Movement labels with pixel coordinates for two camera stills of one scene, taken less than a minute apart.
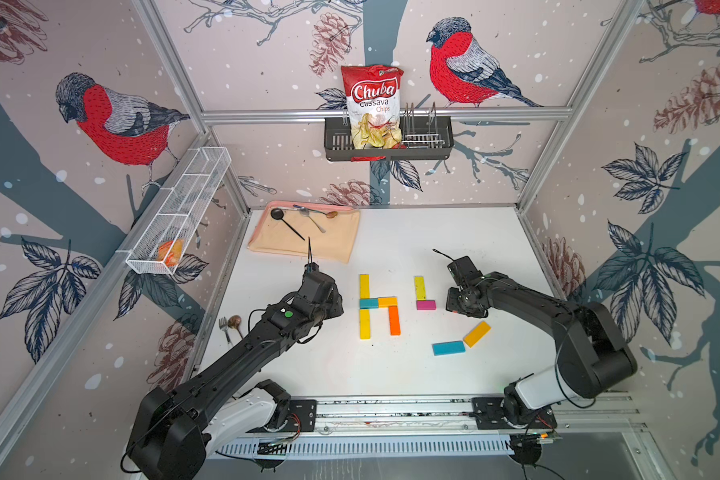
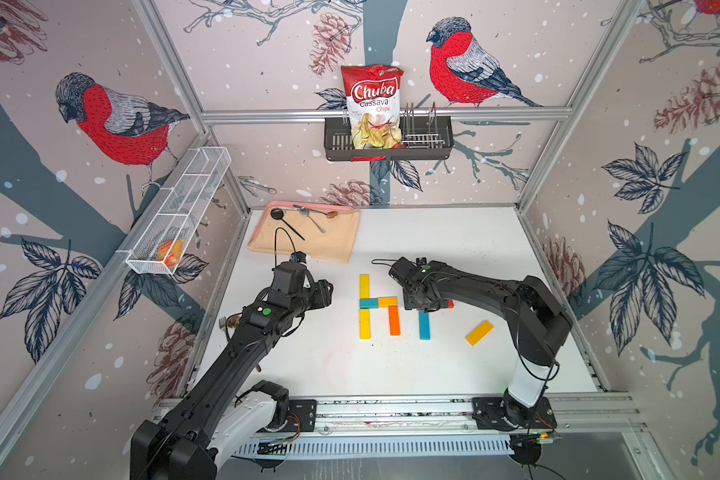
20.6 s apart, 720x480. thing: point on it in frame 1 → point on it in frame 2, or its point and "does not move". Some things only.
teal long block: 449,347 → 424,325
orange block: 394,323 does not move
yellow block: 364,287 does not move
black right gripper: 450,304 → 409,306
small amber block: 385,302 does not move
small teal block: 368,303 does not move
